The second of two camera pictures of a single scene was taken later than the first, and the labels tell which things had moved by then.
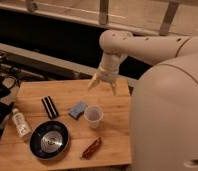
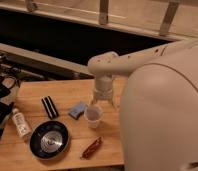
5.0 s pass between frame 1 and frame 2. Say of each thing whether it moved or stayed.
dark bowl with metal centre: stayed
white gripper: moved
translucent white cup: stayed
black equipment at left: stayed
